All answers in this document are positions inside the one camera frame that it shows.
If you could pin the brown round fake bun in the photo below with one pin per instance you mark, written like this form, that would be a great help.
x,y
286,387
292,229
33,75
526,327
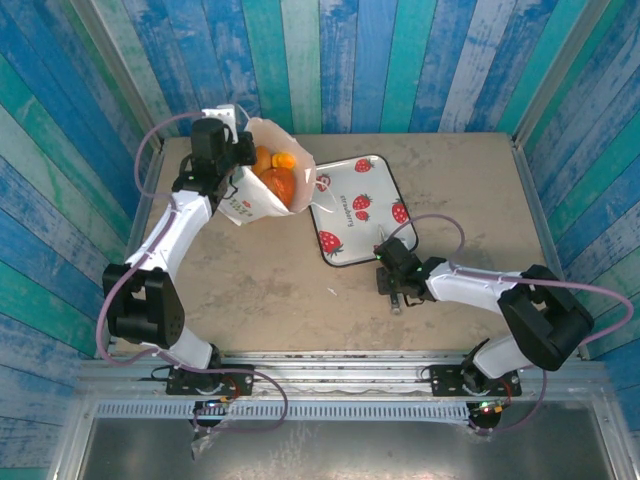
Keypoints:
x,y
279,185

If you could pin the white paper bag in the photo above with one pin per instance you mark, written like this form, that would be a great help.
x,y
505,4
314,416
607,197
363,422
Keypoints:
x,y
250,200

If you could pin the white strawberry print tray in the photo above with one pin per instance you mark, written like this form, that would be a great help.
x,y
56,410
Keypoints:
x,y
370,180

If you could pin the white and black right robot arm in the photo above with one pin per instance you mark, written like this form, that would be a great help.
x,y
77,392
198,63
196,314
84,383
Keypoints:
x,y
465,285

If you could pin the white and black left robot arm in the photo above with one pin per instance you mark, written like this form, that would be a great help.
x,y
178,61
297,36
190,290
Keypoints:
x,y
170,235

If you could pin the right controller board with lights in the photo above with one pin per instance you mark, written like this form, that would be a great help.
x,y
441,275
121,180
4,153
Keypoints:
x,y
487,409

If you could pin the controller board with lights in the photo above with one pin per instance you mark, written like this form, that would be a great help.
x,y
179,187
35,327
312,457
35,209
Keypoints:
x,y
215,403
487,409

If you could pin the grey metal sheet panel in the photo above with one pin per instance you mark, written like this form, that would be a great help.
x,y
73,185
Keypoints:
x,y
350,450

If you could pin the left controller board with lights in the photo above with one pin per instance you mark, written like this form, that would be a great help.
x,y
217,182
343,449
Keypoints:
x,y
215,403

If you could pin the crumpled clear plastic piece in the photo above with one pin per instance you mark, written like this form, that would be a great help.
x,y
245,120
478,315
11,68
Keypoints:
x,y
200,442

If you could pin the aluminium front frame beam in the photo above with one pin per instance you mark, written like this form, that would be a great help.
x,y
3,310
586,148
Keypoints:
x,y
340,372

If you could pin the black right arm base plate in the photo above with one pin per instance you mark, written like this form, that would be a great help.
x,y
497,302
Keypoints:
x,y
445,380

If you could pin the aluminium corner post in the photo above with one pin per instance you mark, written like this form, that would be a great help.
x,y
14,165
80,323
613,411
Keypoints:
x,y
121,75
560,70

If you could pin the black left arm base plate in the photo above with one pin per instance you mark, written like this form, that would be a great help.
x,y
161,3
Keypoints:
x,y
240,380

